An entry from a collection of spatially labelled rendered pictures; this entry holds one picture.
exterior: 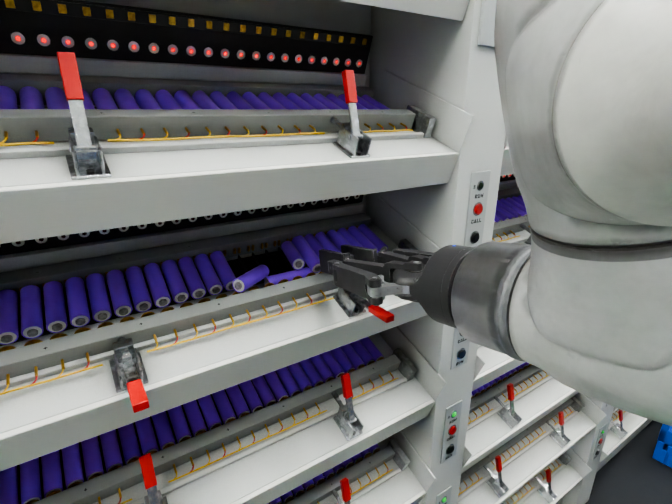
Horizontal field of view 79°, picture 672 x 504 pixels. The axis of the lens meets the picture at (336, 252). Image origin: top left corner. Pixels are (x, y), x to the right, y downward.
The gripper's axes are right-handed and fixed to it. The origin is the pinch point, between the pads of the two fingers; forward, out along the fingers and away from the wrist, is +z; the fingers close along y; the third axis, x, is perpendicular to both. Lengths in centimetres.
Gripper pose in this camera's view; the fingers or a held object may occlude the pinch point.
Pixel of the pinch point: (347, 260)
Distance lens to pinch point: 52.7
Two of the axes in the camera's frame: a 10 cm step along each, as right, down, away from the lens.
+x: -0.9, -9.8, -1.9
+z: -5.5, -1.1, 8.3
